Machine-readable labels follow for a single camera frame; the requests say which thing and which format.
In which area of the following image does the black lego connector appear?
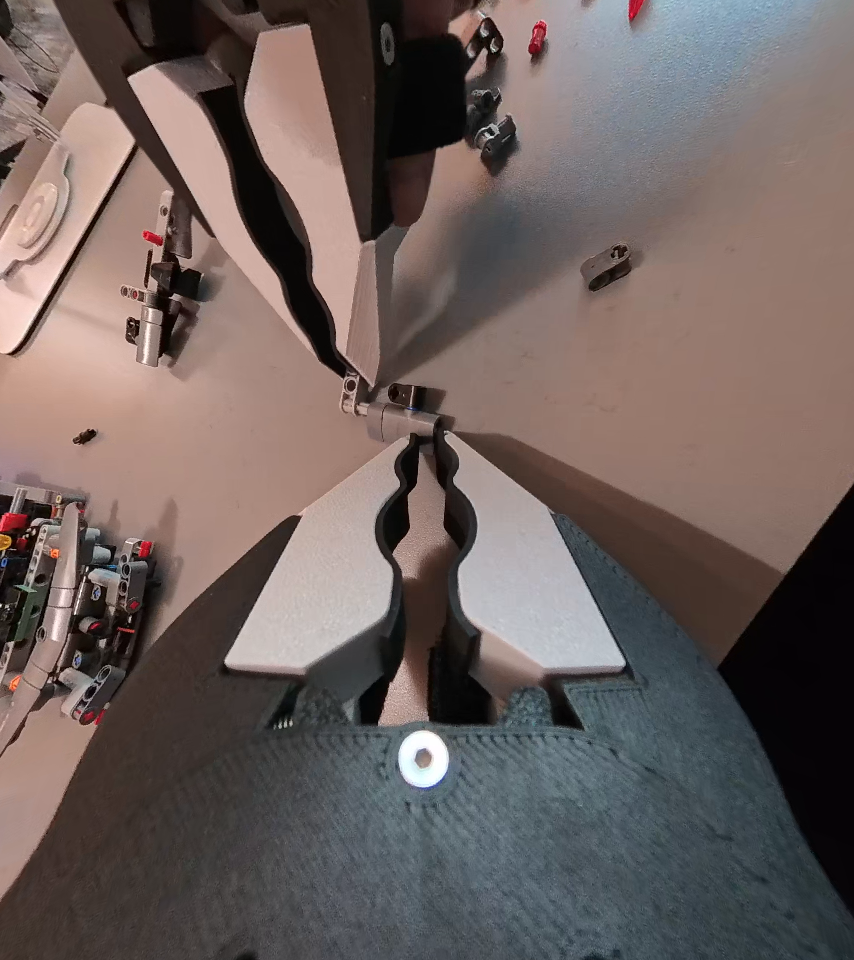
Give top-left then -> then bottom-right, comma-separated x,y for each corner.
468,11 -> 506,57

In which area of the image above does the person's right hand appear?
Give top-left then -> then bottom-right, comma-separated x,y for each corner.
389,0 -> 476,228

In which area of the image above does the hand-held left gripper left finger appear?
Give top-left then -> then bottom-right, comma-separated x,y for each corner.
223,433 -> 423,725

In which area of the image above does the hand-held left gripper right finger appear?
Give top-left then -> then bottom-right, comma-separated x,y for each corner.
433,432 -> 629,725

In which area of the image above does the grey black lego subassembly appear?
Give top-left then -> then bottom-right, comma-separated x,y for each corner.
121,189 -> 204,369

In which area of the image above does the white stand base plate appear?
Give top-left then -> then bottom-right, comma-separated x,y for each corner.
0,102 -> 137,355

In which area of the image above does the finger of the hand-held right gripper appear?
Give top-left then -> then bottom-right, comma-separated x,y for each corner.
243,26 -> 407,387
127,56 -> 353,376

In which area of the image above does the large lego technic model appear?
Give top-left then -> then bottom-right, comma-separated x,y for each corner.
0,474 -> 161,759

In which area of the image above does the small grey lego axle assembly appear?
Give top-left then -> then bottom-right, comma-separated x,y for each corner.
340,371 -> 452,444

